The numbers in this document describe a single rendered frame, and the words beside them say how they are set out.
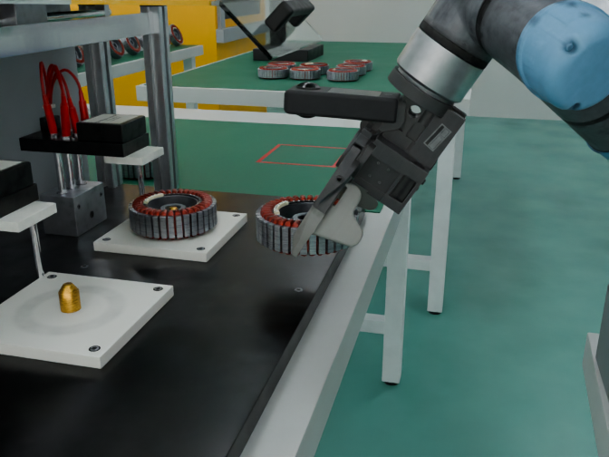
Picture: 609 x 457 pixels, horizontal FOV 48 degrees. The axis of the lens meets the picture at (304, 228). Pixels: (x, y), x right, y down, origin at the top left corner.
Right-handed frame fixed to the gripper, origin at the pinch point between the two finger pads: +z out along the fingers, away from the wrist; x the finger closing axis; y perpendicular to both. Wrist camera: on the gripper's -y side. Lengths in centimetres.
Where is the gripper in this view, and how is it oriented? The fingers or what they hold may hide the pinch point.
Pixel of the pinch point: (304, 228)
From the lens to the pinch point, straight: 74.6
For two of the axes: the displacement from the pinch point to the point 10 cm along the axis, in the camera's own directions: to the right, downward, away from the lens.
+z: -5.1, 7.6, 4.1
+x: 2.4, -3.3, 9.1
